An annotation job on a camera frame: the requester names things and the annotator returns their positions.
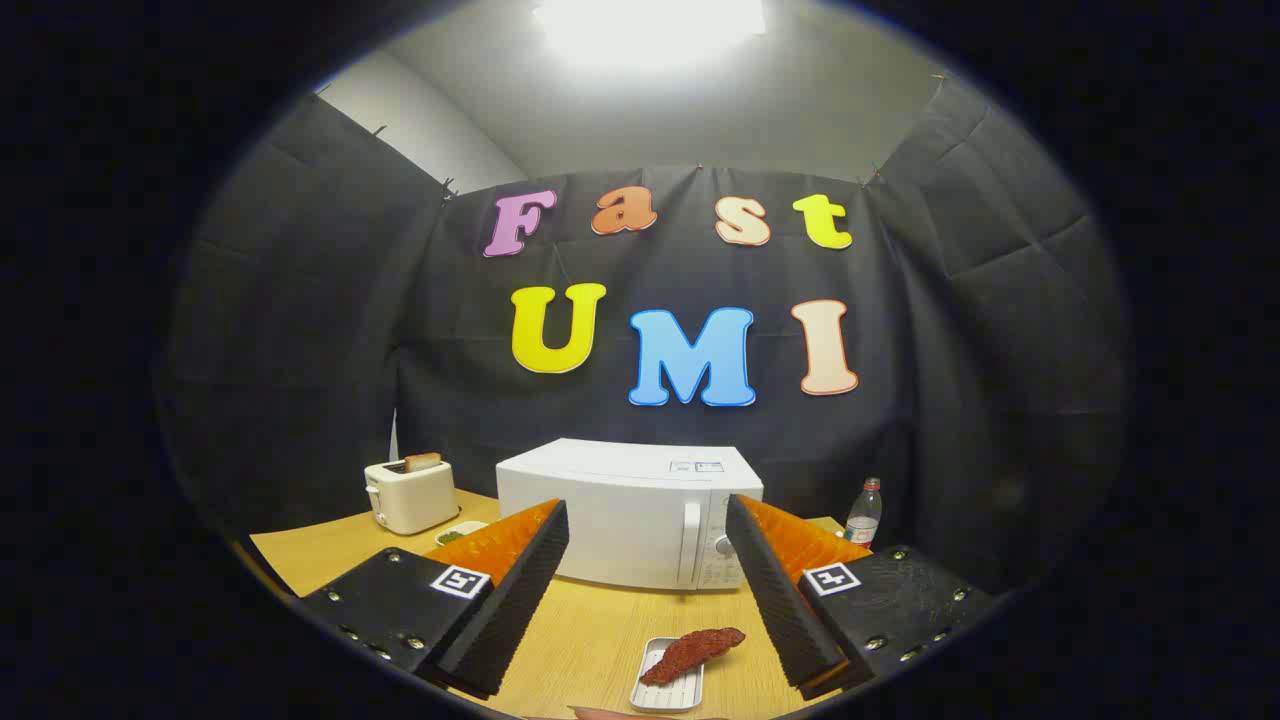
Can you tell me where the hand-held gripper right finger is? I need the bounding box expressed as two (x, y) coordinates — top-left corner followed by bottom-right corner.
(725, 493), (1001, 701)

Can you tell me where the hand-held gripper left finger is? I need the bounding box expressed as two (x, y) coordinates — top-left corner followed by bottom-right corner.
(295, 498), (571, 701)

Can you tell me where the dark red meat slice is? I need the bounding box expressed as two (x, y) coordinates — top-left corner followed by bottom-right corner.
(638, 627), (747, 687)

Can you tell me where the cream bread toaster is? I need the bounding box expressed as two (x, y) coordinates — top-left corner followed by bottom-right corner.
(364, 458), (461, 536)

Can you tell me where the clear plastic water bottle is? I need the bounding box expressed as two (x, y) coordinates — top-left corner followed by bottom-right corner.
(843, 477), (884, 551)

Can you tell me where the small white rectangular dish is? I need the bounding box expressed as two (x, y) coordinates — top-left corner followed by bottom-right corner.
(629, 637), (707, 713)

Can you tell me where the black backdrop cloth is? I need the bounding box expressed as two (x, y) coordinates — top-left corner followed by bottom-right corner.
(160, 75), (1131, 601)

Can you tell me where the ceiling light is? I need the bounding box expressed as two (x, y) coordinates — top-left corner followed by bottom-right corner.
(530, 0), (771, 71)

